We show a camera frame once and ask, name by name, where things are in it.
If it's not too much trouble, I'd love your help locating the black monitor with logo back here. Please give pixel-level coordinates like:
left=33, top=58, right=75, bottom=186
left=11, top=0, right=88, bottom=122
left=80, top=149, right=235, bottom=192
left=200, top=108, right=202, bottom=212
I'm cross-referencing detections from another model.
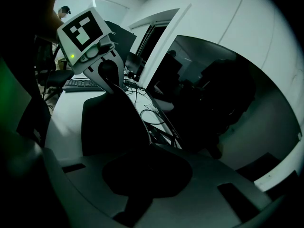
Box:
left=104, top=20, right=138, bottom=57

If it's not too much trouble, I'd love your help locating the person's black top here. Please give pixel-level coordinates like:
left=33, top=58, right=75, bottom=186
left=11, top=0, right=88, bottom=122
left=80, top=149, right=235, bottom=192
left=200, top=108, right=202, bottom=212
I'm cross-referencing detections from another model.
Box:
left=16, top=32, right=52, bottom=147

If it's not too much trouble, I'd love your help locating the wide curved black monitor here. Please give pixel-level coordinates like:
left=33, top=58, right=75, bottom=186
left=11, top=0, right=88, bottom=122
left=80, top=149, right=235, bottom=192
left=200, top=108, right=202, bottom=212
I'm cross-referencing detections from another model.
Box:
left=146, top=34, right=304, bottom=192

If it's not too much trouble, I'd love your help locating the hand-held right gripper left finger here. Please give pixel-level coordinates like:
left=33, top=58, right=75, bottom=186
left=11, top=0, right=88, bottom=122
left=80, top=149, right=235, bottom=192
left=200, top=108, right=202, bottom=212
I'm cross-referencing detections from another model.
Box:
left=0, top=60, right=69, bottom=228

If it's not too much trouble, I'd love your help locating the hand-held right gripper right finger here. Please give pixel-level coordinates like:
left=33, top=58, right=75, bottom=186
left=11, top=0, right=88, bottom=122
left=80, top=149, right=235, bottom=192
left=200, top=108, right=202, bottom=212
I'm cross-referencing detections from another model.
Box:
left=42, top=143, right=285, bottom=228

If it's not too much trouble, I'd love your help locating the person's left forearm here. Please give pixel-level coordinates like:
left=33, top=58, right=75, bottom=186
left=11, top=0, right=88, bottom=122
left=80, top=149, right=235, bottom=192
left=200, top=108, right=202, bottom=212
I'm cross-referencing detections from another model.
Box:
left=46, top=0, right=65, bottom=42

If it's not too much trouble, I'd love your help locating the black desk cable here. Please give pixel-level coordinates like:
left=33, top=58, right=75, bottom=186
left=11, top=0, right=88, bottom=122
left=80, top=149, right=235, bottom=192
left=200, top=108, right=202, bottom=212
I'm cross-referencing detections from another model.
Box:
left=123, top=77, right=167, bottom=126

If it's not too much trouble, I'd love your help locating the black office chair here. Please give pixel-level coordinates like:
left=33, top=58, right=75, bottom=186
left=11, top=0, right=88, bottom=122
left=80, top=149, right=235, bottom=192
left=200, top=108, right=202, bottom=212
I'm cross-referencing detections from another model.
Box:
left=35, top=37, right=74, bottom=97

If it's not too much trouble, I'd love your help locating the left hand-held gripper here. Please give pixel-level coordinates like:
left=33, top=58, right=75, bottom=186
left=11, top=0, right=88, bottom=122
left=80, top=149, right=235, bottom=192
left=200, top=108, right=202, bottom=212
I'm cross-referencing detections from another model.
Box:
left=56, top=7, right=126, bottom=95

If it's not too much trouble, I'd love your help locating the black keyboard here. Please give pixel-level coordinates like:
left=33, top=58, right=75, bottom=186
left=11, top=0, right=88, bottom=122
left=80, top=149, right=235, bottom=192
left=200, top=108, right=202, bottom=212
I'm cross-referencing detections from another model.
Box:
left=62, top=79, right=129, bottom=93

